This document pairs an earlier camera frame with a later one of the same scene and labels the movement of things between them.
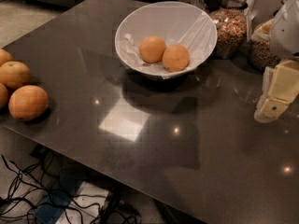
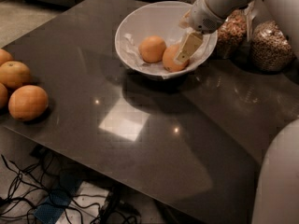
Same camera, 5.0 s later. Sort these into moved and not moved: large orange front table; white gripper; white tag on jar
Moved: white gripper
Not moved: large orange front table; white tag on jar
